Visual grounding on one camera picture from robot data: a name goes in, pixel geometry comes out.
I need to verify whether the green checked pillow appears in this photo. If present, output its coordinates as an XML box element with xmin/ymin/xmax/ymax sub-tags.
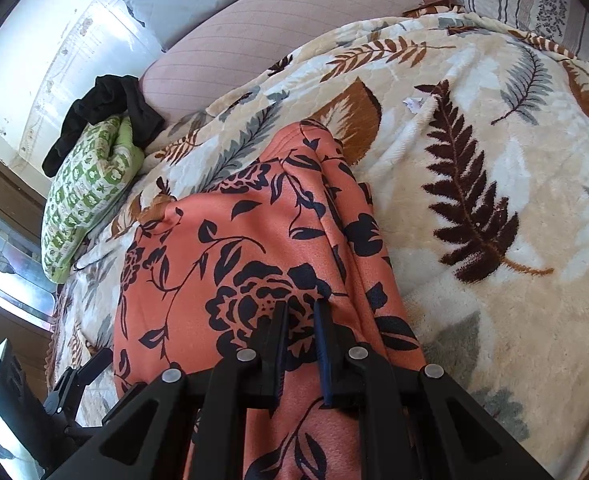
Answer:
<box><xmin>41</xmin><ymin>115</ymin><xmax>145</xmax><ymax>283</ymax></box>

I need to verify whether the orange floral garment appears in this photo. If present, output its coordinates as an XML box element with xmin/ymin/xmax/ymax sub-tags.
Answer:
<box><xmin>112</xmin><ymin>119</ymin><xmax>428</xmax><ymax>480</ymax></box>

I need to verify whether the pink bolster cushion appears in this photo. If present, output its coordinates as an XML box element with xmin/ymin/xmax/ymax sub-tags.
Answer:
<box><xmin>139</xmin><ymin>0</ymin><xmax>463</xmax><ymax>126</ymax></box>

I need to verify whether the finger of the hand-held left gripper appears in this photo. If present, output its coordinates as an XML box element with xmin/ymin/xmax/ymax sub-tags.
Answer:
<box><xmin>42</xmin><ymin>347</ymin><xmax>114</xmax><ymax>429</ymax></box>

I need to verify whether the black garment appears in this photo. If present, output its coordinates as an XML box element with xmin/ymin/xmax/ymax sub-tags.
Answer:
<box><xmin>43</xmin><ymin>74</ymin><xmax>166</xmax><ymax>177</ymax></box>

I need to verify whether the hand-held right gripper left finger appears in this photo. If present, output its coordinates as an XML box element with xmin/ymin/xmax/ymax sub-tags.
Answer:
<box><xmin>42</xmin><ymin>300</ymin><xmax>289</xmax><ymax>480</ymax></box>

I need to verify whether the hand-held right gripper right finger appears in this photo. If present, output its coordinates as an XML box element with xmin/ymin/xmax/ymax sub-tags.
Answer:
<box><xmin>315</xmin><ymin>299</ymin><xmax>558</xmax><ymax>480</ymax></box>

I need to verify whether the leaf print blanket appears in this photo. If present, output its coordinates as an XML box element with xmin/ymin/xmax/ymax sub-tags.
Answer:
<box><xmin>44</xmin><ymin>5</ymin><xmax>589</xmax><ymax>480</ymax></box>

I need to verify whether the wooden door with stained glass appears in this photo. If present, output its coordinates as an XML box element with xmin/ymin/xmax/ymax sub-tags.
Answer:
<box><xmin>0</xmin><ymin>135</ymin><xmax>60</xmax><ymax>480</ymax></box>

